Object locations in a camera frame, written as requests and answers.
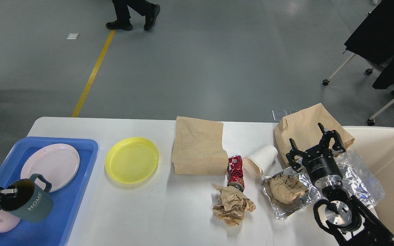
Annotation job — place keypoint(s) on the crushed red soda can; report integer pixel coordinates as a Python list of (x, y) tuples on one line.
[(235, 173)]

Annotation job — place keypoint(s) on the crumpled aluminium foil sheet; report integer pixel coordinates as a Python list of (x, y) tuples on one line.
[(358, 179)]

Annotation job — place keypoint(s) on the clear plastic piece on floor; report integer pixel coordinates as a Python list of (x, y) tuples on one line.
[(279, 114)]

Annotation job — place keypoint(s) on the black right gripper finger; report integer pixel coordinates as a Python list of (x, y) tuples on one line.
[(330, 143), (294, 151)]

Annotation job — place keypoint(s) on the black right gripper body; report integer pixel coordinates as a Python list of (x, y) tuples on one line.
[(321, 167)]

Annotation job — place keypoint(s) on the white paper cup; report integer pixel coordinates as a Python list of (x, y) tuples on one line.
[(259, 161)]

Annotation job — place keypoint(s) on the aluminium foil tray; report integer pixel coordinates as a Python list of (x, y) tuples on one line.
[(281, 210)]

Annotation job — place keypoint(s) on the blue plastic tray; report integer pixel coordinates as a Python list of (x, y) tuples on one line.
[(56, 228)]

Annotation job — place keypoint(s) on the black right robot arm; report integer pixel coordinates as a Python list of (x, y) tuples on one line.
[(339, 214)]

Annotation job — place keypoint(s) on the crumpled brown paper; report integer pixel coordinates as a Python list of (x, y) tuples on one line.
[(232, 206)]

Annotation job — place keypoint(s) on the crumpled paper ball in foil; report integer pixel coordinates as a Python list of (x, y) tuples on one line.
[(287, 188)]

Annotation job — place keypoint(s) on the beige plastic bin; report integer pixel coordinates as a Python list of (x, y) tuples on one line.
[(376, 146)]

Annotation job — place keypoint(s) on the pink round plate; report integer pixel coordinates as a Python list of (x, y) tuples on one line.
[(58, 163)]

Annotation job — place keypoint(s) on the yellow plastic plate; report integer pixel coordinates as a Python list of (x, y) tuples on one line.
[(132, 160)]

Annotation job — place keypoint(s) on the brown paper bag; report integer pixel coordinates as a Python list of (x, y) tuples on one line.
[(302, 126), (198, 147)]

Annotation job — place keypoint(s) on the dark teal mug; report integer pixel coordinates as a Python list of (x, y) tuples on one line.
[(34, 203)]

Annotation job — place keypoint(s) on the black jacket on chair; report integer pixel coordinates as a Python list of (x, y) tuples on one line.
[(373, 40)]

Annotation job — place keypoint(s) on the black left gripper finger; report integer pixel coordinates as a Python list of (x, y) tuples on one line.
[(8, 195)]

